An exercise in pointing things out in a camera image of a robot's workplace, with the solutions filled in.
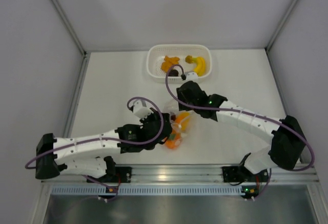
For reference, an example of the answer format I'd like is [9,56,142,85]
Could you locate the clear zip top bag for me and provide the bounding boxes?
[163,99,194,145]

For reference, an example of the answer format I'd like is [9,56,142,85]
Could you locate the white perforated plastic basket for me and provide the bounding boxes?
[146,44,212,84]

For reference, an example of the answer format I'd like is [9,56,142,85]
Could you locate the slotted grey cable duct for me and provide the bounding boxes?
[51,185,255,196]

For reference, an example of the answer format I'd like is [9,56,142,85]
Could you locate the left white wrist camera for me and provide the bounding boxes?
[130,99,152,120]

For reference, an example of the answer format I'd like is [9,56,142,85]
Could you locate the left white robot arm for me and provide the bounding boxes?
[35,109,172,183]

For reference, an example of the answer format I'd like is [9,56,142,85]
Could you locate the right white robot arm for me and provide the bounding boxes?
[176,81,305,181]

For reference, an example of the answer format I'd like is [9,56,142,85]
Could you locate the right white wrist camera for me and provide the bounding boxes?
[180,71,199,82]

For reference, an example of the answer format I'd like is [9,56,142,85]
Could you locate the orange fake carrot slices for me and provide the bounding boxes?
[165,137,181,150]

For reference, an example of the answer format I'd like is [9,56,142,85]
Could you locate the purple cable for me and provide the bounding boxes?
[25,96,165,200]
[165,64,316,201]

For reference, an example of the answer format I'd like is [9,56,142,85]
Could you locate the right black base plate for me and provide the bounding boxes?
[222,166,269,186]

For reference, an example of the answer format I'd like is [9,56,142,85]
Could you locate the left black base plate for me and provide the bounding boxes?
[90,167,132,184]

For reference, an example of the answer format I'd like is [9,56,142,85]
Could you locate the orange fake food piece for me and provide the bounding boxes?
[161,55,180,72]

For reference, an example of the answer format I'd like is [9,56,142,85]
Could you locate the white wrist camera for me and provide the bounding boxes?
[130,99,152,120]
[180,71,199,82]

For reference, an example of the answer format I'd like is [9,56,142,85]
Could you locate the aluminium mounting rail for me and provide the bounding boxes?
[40,164,320,185]

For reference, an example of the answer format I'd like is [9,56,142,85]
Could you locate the dark fake plum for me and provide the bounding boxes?
[169,69,179,77]

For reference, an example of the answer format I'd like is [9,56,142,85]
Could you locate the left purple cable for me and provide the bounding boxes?
[25,96,165,200]

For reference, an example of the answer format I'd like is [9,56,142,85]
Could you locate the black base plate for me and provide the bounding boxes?
[90,167,132,184]
[222,166,269,186]

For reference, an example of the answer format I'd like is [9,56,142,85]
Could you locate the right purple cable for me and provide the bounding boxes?
[165,64,316,201]

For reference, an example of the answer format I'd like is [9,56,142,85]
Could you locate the yellow fake banana bunch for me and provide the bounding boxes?
[185,55,207,76]

